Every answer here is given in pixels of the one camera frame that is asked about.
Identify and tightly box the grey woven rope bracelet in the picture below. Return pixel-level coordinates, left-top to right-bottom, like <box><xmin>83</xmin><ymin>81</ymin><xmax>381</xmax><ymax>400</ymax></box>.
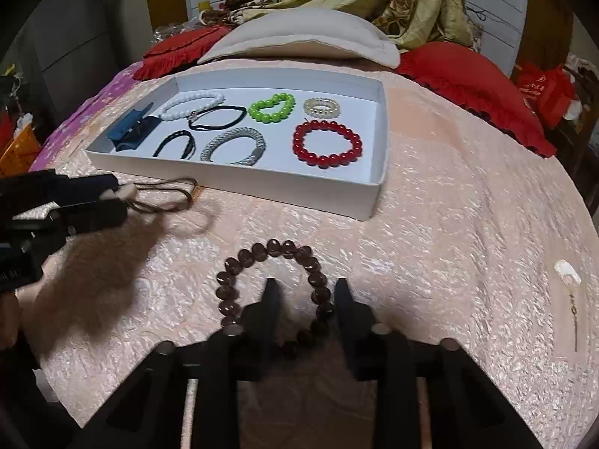
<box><xmin>200</xmin><ymin>126</ymin><xmax>267</xmax><ymax>167</ymax></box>

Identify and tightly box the red bead bracelet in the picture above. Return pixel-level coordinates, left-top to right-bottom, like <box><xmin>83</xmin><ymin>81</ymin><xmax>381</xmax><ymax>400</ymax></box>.
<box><xmin>292</xmin><ymin>119</ymin><xmax>364</xmax><ymax>169</ymax></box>

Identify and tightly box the person's left hand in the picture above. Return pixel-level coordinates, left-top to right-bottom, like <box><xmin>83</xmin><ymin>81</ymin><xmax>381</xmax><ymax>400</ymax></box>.
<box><xmin>0</xmin><ymin>292</ymin><xmax>21</xmax><ymax>350</ymax></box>

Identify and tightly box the blue hair claw clip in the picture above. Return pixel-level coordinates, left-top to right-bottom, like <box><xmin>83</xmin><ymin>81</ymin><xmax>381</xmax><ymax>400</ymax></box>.
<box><xmin>107</xmin><ymin>103</ymin><xmax>161</xmax><ymax>152</ymax></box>

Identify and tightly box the white bead bracelet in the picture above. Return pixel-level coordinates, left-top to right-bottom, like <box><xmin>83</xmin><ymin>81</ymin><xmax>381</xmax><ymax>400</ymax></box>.
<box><xmin>157</xmin><ymin>90</ymin><xmax>226</xmax><ymax>123</ymax></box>

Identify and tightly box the red ruffled cushion left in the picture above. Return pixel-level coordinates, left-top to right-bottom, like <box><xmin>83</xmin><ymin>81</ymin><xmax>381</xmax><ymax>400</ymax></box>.
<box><xmin>133</xmin><ymin>24</ymin><xmax>231</xmax><ymax>81</ymax></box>

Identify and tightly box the grey refrigerator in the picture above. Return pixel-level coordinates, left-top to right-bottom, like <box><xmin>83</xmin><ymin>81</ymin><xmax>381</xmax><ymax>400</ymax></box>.
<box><xmin>2</xmin><ymin>0</ymin><xmax>118</xmax><ymax>124</ymax></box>

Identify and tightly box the purple patterned bed sheet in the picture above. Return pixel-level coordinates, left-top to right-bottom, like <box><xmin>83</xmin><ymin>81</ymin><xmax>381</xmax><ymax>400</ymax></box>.
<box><xmin>28</xmin><ymin>61</ymin><xmax>142</xmax><ymax>172</ymax></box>

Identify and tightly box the black braided hair tie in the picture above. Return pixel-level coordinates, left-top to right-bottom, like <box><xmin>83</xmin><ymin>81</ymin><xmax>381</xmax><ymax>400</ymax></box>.
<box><xmin>152</xmin><ymin>129</ymin><xmax>198</xmax><ymax>161</ymax></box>

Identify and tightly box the cream white pillow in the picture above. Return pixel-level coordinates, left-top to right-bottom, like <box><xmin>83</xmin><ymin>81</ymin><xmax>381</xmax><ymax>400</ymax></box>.
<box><xmin>198</xmin><ymin>8</ymin><xmax>400</xmax><ymax>69</ymax></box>

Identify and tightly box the brown cord wooden charm tie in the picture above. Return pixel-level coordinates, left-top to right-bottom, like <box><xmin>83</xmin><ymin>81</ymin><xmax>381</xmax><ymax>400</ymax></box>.
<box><xmin>115</xmin><ymin>177</ymin><xmax>198</xmax><ymax>215</ymax></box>

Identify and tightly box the dark brown bead bracelet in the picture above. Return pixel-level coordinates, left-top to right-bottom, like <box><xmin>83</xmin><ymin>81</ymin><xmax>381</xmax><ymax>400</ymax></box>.
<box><xmin>215</xmin><ymin>238</ymin><xmax>337</xmax><ymax>352</ymax></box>

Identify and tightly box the red gift bag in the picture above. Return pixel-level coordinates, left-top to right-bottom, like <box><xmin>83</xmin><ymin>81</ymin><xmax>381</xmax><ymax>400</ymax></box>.
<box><xmin>516</xmin><ymin>62</ymin><xmax>577</xmax><ymax>130</ymax></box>

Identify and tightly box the red ruffled cushion right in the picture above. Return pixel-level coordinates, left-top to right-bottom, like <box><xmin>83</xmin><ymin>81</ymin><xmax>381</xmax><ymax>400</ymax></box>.
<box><xmin>396</xmin><ymin>42</ymin><xmax>556</xmax><ymax>158</ymax></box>

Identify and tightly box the white shallow cardboard tray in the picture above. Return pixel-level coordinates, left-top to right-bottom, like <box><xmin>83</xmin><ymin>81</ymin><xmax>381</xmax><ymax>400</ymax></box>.
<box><xmin>86</xmin><ymin>67</ymin><xmax>389</xmax><ymax>220</ymax></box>

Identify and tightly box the green bead bracelet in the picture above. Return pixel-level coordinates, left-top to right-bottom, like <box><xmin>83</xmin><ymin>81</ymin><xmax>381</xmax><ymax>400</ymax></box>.
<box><xmin>247</xmin><ymin>91</ymin><xmax>297</xmax><ymax>125</ymax></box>

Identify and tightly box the pink quilted bedspread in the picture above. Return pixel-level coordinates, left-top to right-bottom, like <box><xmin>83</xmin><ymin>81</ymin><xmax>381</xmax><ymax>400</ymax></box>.
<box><xmin>19</xmin><ymin>60</ymin><xmax>598</xmax><ymax>448</ymax></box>

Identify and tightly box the red ruffled cushion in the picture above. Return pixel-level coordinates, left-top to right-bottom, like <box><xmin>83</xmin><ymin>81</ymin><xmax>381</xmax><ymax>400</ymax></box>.
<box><xmin>133</xmin><ymin>24</ymin><xmax>231</xmax><ymax>81</ymax></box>
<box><xmin>396</xmin><ymin>42</ymin><xmax>556</xmax><ymax>158</ymax></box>

